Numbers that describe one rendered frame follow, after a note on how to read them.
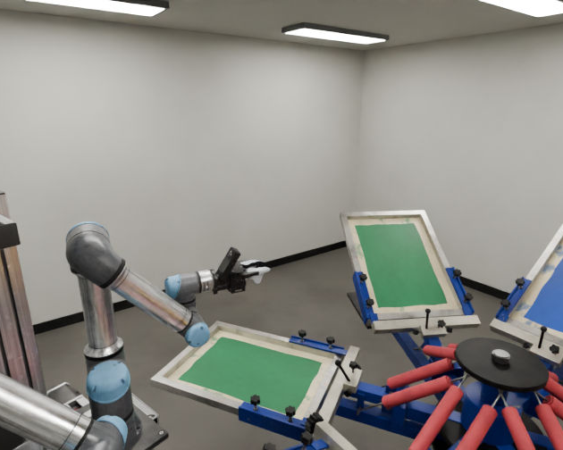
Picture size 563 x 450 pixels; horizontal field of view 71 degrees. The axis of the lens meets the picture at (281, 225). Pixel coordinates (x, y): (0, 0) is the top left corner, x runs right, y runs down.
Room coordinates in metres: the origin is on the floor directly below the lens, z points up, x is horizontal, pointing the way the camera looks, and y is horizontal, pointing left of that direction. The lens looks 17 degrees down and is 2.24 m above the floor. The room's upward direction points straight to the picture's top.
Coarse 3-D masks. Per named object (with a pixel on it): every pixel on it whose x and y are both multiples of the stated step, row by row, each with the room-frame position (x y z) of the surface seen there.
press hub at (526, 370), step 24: (456, 360) 1.30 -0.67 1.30; (480, 360) 1.28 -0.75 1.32; (504, 360) 1.25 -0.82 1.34; (528, 360) 1.28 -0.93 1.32; (480, 384) 1.36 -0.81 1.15; (504, 384) 1.15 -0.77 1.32; (528, 384) 1.15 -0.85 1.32; (456, 408) 1.38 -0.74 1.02; (480, 408) 1.22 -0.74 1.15; (456, 432) 1.25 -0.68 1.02; (504, 432) 1.18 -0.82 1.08
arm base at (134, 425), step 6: (132, 408) 0.99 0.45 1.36; (132, 414) 0.98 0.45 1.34; (126, 420) 0.96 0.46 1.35; (132, 420) 0.98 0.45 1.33; (138, 420) 1.00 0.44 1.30; (132, 426) 0.97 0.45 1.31; (138, 426) 1.00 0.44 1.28; (132, 432) 0.96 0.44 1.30; (138, 432) 0.97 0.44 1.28; (126, 438) 0.94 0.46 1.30; (132, 438) 0.95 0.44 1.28; (138, 438) 0.97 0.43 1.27; (126, 444) 0.93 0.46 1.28; (132, 444) 0.94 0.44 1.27
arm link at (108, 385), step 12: (96, 372) 0.99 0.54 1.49; (108, 372) 0.99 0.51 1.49; (120, 372) 0.99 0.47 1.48; (96, 384) 0.94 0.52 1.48; (108, 384) 0.95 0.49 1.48; (120, 384) 0.96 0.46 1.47; (96, 396) 0.93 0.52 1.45; (108, 396) 0.93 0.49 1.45; (120, 396) 0.95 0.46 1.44; (96, 408) 0.93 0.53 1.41; (108, 408) 0.93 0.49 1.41; (120, 408) 0.94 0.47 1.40; (96, 420) 0.93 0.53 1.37
